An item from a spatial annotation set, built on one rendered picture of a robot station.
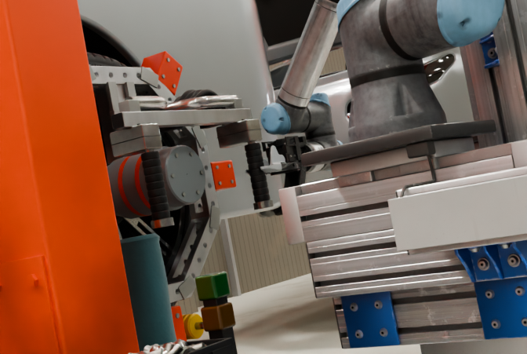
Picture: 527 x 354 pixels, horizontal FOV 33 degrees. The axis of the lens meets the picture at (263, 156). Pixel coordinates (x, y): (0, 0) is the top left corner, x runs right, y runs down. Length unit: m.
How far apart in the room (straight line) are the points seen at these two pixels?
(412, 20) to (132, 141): 0.68
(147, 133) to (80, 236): 0.35
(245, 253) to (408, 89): 7.41
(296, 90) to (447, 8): 0.91
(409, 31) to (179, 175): 0.76
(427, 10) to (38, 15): 0.62
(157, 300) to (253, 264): 6.97
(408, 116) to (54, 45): 0.58
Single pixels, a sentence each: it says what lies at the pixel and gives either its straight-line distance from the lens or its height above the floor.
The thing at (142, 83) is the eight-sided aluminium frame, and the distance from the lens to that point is 2.10.
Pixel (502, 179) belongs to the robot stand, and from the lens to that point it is 1.16.
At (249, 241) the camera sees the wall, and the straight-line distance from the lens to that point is 8.78.
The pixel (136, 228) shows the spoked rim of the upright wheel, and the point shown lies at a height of 0.76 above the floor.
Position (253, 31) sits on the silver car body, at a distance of 2.91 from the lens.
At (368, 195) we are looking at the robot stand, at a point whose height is 0.74.
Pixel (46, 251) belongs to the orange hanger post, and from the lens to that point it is 1.42.
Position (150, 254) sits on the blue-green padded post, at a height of 0.70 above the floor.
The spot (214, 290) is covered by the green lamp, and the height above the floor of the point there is 0.64.
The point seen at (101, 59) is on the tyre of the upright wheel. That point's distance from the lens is 2.15.
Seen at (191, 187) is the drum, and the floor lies 0.82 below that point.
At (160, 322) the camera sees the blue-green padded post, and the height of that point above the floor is 0.56.
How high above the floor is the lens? 0.75
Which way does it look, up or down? 3 degrees up
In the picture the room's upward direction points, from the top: 11 degrees counter-clockwise
